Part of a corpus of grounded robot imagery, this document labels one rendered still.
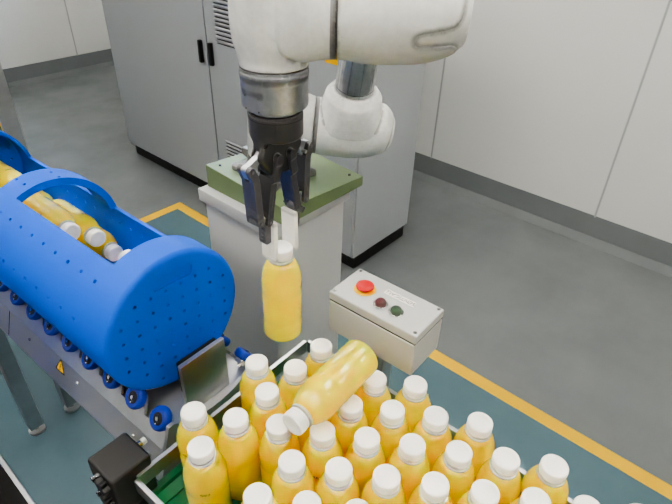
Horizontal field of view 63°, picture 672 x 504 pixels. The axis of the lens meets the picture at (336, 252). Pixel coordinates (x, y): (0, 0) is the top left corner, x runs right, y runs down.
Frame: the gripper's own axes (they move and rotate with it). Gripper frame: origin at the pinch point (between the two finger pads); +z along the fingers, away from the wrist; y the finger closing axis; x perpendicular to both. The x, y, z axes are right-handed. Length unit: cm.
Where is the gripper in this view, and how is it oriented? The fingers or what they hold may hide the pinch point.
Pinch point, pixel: (280, 235)
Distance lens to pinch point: 84.9
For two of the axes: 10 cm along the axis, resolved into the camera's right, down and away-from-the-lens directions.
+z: -0.3, 8.2, 5.7
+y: -6.3, 4.3, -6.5
